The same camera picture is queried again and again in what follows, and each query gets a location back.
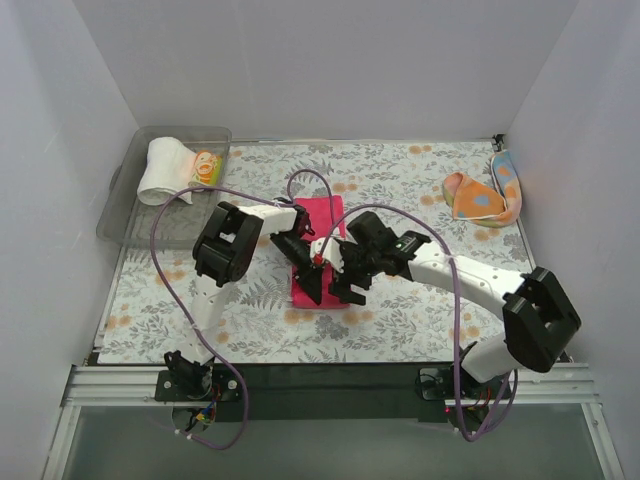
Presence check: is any red microfiber towel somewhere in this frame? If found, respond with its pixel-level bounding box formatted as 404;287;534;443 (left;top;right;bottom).
291;195;348;310

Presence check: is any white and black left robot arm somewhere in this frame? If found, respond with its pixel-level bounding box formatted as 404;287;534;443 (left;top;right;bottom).
164;202;323;400

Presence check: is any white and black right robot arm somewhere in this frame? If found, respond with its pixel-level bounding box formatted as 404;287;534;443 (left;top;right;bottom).
312;211;581;398

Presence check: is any orange blue patterned towel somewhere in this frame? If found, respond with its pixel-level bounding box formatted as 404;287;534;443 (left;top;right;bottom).
442;150;523;229

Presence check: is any orange patterned rolled towel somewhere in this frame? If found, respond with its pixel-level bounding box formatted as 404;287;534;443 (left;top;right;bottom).
188;150;222;187

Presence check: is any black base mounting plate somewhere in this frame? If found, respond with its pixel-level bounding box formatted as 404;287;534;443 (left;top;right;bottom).
154;363;512;424

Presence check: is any white rolled towel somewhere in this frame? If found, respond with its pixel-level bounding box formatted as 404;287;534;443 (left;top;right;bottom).
137;137;196;206

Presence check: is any clear grey plastic tray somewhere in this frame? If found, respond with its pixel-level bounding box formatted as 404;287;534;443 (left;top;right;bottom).
96;126;232;250

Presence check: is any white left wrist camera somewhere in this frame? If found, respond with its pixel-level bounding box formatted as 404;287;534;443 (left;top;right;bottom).
295;211;315;237

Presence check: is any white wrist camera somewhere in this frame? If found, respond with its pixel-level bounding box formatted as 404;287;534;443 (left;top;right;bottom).
295;211;315;237
310;237;344;273

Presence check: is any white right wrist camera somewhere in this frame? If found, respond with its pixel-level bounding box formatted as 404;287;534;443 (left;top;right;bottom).
310;237;344;273

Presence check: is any aluminium frame rail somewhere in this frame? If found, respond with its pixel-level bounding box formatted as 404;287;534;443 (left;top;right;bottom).
63;363;601;406

